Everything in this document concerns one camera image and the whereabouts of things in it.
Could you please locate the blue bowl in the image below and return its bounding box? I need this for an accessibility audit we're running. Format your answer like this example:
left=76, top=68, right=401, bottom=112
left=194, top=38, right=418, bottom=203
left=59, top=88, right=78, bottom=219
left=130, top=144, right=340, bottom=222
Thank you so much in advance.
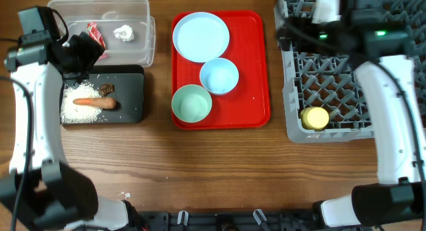
left=199, top=58, right=240, bottom=95

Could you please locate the green bowl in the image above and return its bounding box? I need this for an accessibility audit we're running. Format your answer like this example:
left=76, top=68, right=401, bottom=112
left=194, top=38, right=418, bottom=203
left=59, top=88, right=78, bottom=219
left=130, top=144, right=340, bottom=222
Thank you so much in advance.
left=171, top=85, right=212, bottom=123

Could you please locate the red serving tray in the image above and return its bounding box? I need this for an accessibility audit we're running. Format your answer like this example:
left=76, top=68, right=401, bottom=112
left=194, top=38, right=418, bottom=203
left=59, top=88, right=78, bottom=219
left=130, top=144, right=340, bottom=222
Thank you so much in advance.
left=172, top=10, right=271, bottom=130

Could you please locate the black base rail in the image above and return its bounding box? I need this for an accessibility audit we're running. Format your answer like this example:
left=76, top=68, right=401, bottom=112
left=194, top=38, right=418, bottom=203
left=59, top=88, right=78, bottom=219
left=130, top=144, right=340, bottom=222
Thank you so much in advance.
left=132, top=208, right=372, bottom=231

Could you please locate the dark brown food scrap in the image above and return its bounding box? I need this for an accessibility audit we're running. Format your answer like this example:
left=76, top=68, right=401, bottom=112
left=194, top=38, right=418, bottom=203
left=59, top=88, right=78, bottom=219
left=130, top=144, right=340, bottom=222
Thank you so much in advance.
left=99, top=83, right=114, bottom=97

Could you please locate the clear plastic bin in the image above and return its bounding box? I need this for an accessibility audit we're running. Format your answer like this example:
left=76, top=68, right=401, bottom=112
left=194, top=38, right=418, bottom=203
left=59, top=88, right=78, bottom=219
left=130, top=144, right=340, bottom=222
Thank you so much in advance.
left=47, top=0, right=155, bottom=67

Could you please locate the orange carrot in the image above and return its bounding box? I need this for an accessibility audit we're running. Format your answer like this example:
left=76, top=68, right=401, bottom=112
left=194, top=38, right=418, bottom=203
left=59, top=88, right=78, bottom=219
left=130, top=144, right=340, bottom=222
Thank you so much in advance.
left=73, top=97, right=116, bottom=109

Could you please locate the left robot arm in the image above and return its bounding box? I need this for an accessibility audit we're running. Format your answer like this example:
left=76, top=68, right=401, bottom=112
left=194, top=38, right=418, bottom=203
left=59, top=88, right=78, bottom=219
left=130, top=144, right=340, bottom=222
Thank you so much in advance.
left=1, top=6, right=131, bottom=230

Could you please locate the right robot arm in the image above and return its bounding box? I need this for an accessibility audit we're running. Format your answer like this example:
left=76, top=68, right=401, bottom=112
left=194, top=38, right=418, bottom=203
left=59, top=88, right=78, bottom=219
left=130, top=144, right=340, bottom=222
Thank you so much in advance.
left=274, top=0, right=425, bottom=230

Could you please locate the white tissue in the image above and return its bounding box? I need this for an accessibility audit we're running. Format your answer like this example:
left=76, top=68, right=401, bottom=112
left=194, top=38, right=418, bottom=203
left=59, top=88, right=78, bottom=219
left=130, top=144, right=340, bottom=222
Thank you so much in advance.
left=113, top=25, right=134, bottom=42

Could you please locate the white rice pile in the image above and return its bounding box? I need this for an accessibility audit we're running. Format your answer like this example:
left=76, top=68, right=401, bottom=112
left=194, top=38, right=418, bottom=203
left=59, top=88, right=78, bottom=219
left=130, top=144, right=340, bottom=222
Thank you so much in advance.
left=60, top=82, right=102, bottom=124

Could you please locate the red snack wrapper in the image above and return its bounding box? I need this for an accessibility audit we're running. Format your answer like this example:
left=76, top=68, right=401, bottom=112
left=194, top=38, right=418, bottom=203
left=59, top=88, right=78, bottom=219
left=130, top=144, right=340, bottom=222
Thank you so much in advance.
left=87, top=22, right=107, bottom=49

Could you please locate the white round plate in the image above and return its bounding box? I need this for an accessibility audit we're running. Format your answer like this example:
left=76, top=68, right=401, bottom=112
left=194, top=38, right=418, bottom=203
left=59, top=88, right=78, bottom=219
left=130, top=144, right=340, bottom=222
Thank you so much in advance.
left=172, top=12, right=230, bottom=63

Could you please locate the yellow plastic cup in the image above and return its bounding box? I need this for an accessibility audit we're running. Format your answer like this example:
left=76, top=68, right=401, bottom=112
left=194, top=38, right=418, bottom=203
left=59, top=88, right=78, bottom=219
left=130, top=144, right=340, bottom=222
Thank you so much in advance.
left=300, top=107, right=329, bottom=130

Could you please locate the black plastic tray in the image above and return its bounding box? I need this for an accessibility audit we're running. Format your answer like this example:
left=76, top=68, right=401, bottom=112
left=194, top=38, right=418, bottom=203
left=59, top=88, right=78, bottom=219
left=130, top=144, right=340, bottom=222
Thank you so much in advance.
left=59, top=65, right=145, bottom=126

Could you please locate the small white debris bit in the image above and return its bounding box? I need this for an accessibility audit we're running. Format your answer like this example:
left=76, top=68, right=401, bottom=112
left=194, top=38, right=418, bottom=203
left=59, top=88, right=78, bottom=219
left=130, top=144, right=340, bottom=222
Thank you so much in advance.
left=120, top=192, right=131, bottom=198

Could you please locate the grey dishwasher rack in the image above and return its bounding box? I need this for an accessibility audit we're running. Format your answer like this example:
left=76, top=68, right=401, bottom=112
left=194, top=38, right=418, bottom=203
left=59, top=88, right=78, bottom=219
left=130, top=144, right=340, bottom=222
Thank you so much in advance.
left=281, top=0, right=425, bottom=143

